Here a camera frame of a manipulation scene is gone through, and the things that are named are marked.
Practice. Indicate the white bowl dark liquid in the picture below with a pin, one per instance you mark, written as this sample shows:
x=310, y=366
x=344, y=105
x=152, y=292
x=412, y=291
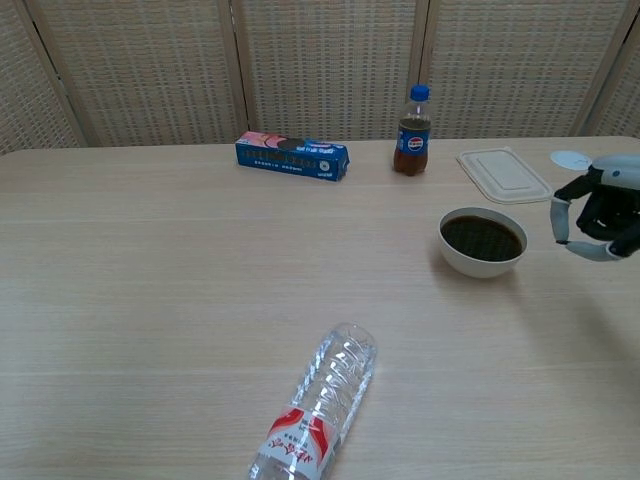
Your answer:
x=482, y=242

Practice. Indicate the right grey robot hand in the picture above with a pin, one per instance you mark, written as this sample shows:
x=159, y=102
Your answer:
x=607, y=210

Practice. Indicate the blue cookie box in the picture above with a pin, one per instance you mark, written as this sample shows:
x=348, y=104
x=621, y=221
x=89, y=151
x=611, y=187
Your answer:
x=290, y=161

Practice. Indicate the woven wooden folding screen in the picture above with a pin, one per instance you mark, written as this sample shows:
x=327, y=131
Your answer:
x=325, y=65

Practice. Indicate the beige rectangular container lid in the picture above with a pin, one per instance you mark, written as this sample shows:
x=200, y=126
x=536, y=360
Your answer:
x=502, y=175

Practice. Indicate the clear plastic water bottle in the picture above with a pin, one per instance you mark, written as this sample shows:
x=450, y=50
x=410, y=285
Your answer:
x=320, y=405

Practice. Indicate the white round table grommet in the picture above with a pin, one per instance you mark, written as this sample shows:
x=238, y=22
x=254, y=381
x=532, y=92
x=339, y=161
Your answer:
x=567, y=159

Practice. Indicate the small Pepsi cola bottle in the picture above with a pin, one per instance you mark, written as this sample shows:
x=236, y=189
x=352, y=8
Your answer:
x=411, y=145

